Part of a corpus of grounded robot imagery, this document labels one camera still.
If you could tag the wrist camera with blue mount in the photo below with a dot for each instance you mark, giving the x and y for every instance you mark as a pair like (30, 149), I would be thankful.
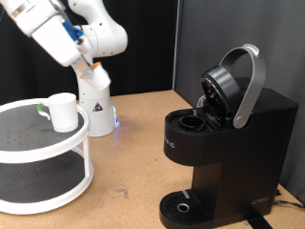
(71, 31)

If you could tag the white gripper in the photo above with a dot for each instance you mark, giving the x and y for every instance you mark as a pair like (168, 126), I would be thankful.
(57, 41)

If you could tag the white mug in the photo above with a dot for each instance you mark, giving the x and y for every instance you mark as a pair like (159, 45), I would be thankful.
(63, 111)

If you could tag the black tape strip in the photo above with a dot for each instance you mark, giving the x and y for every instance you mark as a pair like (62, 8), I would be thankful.
(259, 222)

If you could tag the white two-tier turntable shelf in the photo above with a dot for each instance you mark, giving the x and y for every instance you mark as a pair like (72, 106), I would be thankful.
(31, 152)

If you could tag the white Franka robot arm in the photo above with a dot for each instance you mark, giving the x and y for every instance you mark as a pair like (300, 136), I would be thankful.
(101, 35)

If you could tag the black Keurig coffee machine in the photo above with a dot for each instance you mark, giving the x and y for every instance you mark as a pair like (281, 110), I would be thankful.
(248, 165)

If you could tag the black backdrop curtain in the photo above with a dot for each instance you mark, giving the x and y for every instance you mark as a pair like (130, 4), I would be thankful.
(149, 47)

